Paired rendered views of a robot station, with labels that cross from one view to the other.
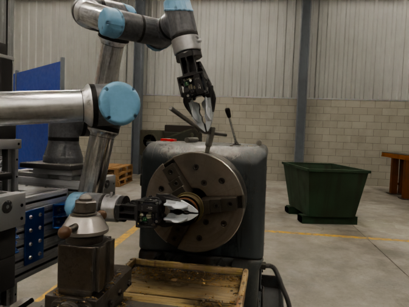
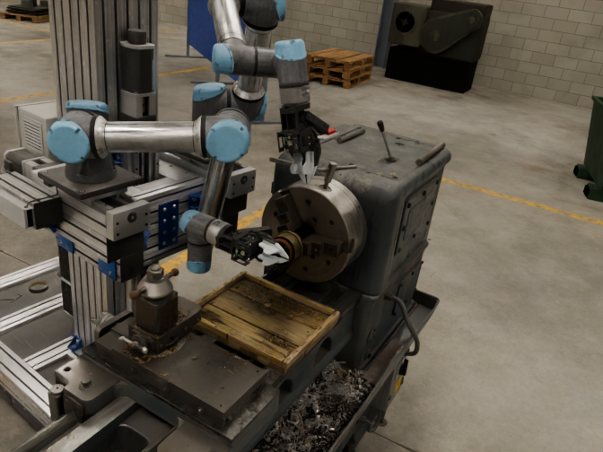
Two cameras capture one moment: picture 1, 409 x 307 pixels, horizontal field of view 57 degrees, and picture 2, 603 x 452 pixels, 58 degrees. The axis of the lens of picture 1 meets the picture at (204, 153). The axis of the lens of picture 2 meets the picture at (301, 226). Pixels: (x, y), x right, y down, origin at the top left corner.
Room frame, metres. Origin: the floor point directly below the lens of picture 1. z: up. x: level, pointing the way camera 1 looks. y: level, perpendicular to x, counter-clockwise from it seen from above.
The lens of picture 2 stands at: (-0.26, -0.42, 1.84)
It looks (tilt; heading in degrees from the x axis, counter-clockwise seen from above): 26 degrees down; 18
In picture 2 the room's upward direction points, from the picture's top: 7 degrees clockwise
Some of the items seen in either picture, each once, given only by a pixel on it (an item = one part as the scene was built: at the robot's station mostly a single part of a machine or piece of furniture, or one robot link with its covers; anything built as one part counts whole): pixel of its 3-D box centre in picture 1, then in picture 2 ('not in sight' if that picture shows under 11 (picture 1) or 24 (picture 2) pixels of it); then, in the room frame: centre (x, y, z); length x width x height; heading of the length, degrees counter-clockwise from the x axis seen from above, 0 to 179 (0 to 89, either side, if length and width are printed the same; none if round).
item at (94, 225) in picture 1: (84, 223); (155, 283); (0.64, 0.20, 1.13); 0.08 x 0.08 x 0.03
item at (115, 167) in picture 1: (109, 174); (339, 67); (9.19, 2.30, 0.22); 1.25 x 0.86 x 0.44; 175
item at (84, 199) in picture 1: (85, 204); (155, 271); (0.64, 0.20, 1.17); 0.04 x 0.04 x 0.03
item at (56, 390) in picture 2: not in sight; (59, 403); (0.48, 0.35, 0.84); 0.04 x 0.04 x 0.10; 80
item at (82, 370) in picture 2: not in sight; (163, 390); (0.58, 0.13, 0.90); 0.47 x 0.30 x 0.06; 80
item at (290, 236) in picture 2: (187, 209); (286, 247); (1.06, 0.04, 1.08); 0.09 x 0.09 x 0.09; 80
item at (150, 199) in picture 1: (141, 210); (240, 243); (1.00, 0.16, 1.08); 0.12 x 0.09 x 0.08; 79
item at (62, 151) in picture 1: (63, 149); not in sight; (1.49, 0.56, 1.21); 0.15 x 0.15 x 0.10
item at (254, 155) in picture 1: (210, 189); (360, 198); (1.61, -0.03, 1.06); 0.59 x 0.48 x 0.39; 170
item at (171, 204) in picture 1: (179, 207); (271, 250); (0.99, 0.06, 1.10); 0.09 x 0.06 x 0.03; 79
